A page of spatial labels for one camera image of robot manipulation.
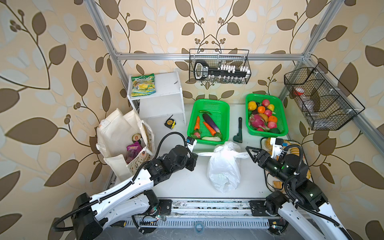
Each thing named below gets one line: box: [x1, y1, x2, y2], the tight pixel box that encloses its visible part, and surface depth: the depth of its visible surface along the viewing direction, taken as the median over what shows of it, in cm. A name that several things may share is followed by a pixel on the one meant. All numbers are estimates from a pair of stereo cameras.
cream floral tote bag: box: [96, 108, 156, 181], surface depth 79 cm
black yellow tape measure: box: [164, 114, 177, 130], surface depth 107 cm
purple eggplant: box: [202, 113, 221, 134], surface depth 107 cm
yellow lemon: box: [248, 101, 257, 111], surface depth 111 cm
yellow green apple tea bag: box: [131, 73, 156, 97], surface depth 83 cm
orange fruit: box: [257, 106, 266, 114], surface depth 112 cm
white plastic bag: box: [197, 141, 250, 193], surface depth 75 cm
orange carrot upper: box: [194, 116, 200, 130], surface depth 109 cm
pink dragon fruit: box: [249, 113, 270, 131], surface depth 101 cm
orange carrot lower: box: [203, 121, 217, 136], surface depth 104 cm
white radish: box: [201, 136, 222, 142], surface depth 98 cm
